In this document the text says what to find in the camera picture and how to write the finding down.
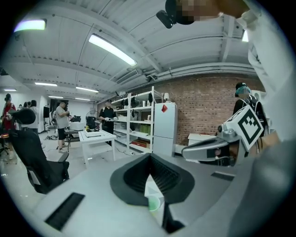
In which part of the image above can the black standing fan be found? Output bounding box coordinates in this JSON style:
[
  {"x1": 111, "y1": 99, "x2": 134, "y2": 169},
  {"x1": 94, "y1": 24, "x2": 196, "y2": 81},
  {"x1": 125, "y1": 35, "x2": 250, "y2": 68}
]
[{"x1": 85, "y1": 109, "x2": 99, "y2": 121}]

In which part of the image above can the person's right forearm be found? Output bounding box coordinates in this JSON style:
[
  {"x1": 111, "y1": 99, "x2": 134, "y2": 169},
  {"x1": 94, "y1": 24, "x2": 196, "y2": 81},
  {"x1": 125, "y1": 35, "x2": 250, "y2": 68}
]
[{"x1": 255, "y1": 131, "x2": 282, "y2": 155}]

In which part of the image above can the black head-worn camera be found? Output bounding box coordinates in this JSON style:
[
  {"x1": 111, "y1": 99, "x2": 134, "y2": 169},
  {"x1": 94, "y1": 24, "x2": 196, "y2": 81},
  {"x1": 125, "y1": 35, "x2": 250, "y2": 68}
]
[{"x1": 155, "y1": 9, "x2": 178, "y2": 29}]

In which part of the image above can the black screen on stand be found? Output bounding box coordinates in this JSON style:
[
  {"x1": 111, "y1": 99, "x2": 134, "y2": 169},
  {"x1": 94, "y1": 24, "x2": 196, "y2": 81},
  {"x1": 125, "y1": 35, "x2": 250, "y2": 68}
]
[{"x1": 42, "y1": 105, "x2": 51, "y2": 133}]

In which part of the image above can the white low box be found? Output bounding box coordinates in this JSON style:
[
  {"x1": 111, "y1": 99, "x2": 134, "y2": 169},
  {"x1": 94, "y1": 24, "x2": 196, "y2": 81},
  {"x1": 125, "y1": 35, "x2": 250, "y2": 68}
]
[{"x1": 187, "y1": 132, "x2": 217, "y2": 147}]

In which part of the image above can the green translucent cup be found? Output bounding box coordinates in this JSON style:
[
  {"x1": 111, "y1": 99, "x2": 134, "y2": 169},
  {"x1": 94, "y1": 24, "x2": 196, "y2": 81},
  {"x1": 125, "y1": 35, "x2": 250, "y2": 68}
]
[{"x1": 147, "y1": 195, "x2": 161, "y2": 212}]

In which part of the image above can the long ceiling light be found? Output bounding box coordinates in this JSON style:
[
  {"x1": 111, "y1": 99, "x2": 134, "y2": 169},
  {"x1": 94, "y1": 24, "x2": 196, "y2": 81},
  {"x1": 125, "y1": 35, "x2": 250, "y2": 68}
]
[
  {"x1": 13, "y1": 19, "x2": 48, "y2": 33},
  {"x1": 88, "y1": 33, "x2": 138, "y2": 67},
  {"x1": 34, "y1": 81, "x2": 58, "y2": 87},
  {"x1": 75, "y1": 86, "x2": 99, "y2": 94}
]

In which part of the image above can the black machine on table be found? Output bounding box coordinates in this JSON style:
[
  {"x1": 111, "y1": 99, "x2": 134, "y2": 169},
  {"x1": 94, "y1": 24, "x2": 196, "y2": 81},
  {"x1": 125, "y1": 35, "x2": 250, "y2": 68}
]
[{"x1": 85, "y1": 115, "x2": 102, "y2": 133}]

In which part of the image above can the white table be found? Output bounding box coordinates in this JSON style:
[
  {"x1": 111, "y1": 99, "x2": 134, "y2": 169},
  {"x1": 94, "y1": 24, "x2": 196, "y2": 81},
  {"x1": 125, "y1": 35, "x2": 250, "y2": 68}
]
[{"x1": 78, "y1": 129, "x2": 117, "y2": 169}]

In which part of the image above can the white metal shelf rack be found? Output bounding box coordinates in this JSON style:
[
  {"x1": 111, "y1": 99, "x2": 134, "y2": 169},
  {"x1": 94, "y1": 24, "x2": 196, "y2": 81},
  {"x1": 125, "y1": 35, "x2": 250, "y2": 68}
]
[{"x1": 112, "y1": 86, "x2": 161, "y2": 154}]

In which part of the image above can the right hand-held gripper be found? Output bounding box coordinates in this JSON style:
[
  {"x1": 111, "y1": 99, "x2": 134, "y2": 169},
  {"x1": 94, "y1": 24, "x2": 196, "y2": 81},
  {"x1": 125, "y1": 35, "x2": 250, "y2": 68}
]
[{"x1": 181, "y1": 105, "x2": 265, "y2": 168}]

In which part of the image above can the black desk cable slot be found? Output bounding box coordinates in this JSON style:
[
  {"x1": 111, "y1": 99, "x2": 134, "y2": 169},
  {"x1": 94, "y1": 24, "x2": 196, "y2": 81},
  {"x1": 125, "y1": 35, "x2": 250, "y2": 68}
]
[
  {"x1": 210, "y1": 171, "x2": 235, "y2": 182},
  {"x1": 44, "y1": 192, "x2": 86, "y2": 232}
]

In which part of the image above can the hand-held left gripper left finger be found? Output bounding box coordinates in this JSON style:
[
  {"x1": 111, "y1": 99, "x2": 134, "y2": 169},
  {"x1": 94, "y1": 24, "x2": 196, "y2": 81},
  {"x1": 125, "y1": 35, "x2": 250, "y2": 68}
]
[{"x1": 110, "y1": 152, "x2": 152, "y2": 207}]

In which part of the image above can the white fridge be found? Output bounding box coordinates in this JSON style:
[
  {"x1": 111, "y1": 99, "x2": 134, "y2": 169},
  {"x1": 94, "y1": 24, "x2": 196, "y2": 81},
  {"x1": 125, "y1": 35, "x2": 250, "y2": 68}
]
[{"x1": 152, "y1": 102, "x2": 179, "y2": 157}]

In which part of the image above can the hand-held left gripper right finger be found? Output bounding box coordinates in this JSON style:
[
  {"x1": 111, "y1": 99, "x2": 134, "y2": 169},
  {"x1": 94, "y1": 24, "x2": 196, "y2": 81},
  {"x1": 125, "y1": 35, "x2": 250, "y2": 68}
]
[{"x1": 150, "y1": 153, "x2": 195, "y2": 204}]

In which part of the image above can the black office chair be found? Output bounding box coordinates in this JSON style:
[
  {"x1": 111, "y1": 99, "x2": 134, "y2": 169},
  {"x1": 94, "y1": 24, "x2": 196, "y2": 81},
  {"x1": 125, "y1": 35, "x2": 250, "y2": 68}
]
[{"x1": 7, "y1": 108, "x2": 70, "y2": 194}]

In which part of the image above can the ceiling air vent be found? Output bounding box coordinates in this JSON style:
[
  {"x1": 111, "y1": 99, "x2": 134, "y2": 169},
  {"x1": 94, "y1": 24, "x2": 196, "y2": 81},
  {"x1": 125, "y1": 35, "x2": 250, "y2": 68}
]
[{"x1": 115, "y1": 69, "x2": 140, "y2": 85}]

